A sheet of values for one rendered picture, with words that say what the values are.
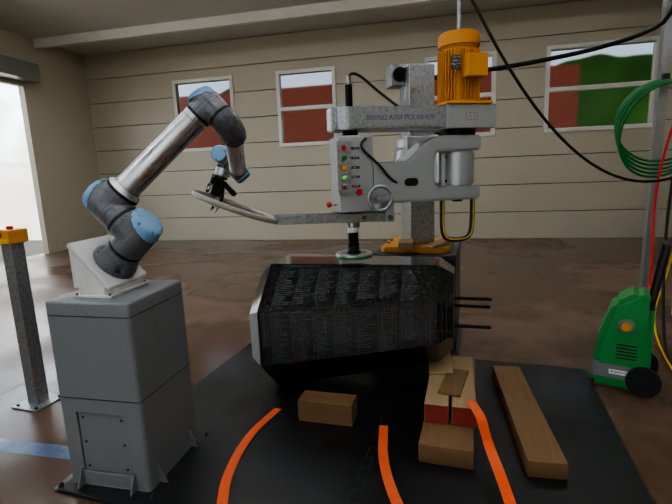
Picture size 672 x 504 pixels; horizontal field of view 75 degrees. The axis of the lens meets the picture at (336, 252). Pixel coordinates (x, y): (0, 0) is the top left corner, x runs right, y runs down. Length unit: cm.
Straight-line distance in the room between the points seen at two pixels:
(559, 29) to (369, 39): 324
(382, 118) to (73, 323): 178
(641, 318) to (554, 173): 610
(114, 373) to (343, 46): 785
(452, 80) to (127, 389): 225
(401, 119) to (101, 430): 209
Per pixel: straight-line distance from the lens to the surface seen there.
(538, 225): 893
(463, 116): 269
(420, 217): 332
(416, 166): 258
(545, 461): 225
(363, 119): 249
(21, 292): 317
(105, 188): 209
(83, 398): 224
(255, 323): 259
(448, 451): 221
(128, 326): 197
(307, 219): 247
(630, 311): 304
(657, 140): 430
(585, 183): 906
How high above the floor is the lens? 133
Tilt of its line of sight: 10 degrees down
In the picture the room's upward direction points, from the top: 2 degrees counter-clockwise
